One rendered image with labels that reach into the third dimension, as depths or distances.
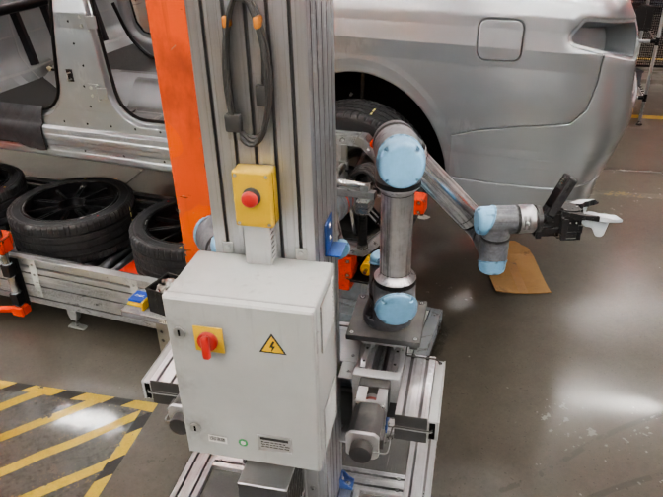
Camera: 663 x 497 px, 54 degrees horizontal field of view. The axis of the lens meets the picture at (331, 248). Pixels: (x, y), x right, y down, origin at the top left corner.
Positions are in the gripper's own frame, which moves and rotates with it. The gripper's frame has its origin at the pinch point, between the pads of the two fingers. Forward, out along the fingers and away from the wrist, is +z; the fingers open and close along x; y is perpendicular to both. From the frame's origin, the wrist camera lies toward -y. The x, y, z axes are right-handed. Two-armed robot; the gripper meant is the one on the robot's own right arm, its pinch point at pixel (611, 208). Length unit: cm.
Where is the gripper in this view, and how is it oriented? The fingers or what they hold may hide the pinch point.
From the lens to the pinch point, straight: 185.4
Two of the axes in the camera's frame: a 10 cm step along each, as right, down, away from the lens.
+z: 10.0, -0.3, 0.2
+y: 0.2, 9.3, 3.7
